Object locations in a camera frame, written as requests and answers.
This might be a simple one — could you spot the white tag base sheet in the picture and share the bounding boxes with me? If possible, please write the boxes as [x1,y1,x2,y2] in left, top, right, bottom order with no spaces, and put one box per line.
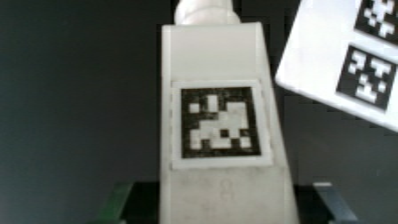
[275,0,398,132]

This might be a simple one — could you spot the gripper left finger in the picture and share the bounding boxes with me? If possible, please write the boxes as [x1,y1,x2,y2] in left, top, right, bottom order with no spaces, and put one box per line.
[87,182,160,224]

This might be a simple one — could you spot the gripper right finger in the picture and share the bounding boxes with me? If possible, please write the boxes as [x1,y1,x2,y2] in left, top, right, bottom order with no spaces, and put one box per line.
[295,182,359,224]

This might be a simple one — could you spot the white table leg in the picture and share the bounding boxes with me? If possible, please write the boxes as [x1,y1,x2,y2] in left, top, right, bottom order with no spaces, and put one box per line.
[160,0,298,224]

